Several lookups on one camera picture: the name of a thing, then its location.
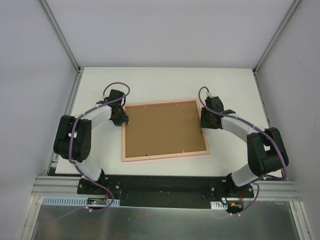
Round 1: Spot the left aluminium corner post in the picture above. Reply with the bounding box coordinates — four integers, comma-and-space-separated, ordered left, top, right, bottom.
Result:
38, 0, 81, 73

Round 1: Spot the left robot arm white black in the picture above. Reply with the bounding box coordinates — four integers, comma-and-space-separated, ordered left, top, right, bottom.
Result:
53, 89, 129, 195

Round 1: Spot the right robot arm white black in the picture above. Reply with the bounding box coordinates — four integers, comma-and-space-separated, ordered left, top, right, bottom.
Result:
200, 95, 289, 198

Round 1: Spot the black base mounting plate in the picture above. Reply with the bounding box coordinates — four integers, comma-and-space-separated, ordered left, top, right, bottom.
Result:
77, 174, 259, 208

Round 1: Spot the left white slotted cable duct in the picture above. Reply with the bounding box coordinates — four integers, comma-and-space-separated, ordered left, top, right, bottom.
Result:
42, 196, 120, 208

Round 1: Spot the right aluminium corner post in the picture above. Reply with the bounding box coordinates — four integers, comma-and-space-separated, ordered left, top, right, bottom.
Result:
252, 0, 303, 75

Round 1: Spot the pink picture frame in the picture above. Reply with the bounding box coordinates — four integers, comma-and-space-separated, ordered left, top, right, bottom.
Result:
120, 97, 211, 163

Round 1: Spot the brown cardboard backing board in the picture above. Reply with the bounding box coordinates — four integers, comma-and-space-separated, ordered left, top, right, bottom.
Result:
123, 100, 208, 159

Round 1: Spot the right white slotted cable duct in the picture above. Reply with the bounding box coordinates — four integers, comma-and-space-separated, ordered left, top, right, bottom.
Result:
210, 201, 228, 211

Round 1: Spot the white slotted cable duct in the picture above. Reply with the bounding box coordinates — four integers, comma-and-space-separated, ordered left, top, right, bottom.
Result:
210, 201, 228, 211
42, 196, 120, 208

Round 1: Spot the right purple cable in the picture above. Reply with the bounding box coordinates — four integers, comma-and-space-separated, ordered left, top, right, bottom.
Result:
198, 86, 290, 220

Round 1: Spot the aluminium corner post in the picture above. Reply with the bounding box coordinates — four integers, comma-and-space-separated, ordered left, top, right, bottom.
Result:
38, 0, 81, 73
252, 0, 303, 75

